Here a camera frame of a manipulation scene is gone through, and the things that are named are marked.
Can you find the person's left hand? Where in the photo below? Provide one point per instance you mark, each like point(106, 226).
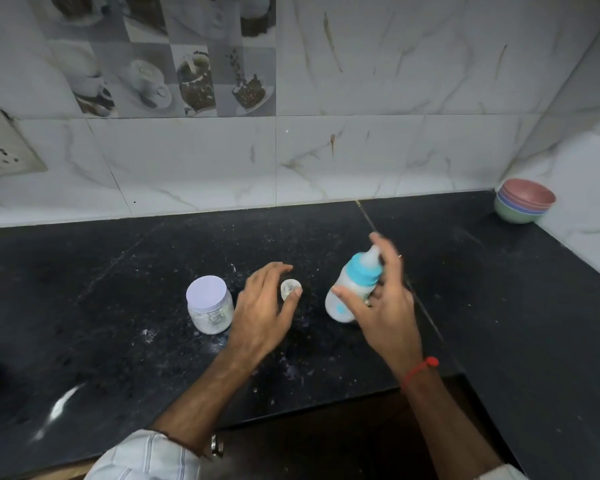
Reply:
point(260, 319)

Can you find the person's right hand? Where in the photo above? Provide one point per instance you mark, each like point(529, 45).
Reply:
point(387, 319)

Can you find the person's right thumb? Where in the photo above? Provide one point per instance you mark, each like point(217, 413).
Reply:
point(349, 297)

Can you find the person's left thumb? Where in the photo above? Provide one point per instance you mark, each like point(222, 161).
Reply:
point(291, 302)

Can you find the baby bottle with blue collar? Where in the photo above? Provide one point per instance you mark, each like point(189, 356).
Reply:
point(347, 294)

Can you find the person's left forearm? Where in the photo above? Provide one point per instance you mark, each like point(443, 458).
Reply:
point(210, 394)

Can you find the person's right forearm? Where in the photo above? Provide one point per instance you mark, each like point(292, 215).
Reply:
point(445, 419)

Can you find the small clear round cap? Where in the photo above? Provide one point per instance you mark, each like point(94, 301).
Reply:
point(287, 287)

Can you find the clear jar with white lid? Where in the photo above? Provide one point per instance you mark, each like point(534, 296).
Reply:
point(210, 304)

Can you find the red wrist thread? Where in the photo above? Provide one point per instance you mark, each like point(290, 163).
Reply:
point(420, 370)

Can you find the brown wooden cabinet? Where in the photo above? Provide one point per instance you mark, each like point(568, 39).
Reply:
point(330, 434)

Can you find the green bowl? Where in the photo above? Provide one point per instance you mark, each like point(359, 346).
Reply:
point(515, 215)

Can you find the purple bowl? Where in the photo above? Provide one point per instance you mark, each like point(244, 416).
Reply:
point(517, 207)

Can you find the pink bowl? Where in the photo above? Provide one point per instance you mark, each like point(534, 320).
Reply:
point(527, 192)

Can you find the white striped shirt sleeve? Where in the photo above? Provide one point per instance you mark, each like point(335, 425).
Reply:
point(145, 457)

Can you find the white wall socket plate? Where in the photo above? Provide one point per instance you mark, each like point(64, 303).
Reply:
point(7, 147)

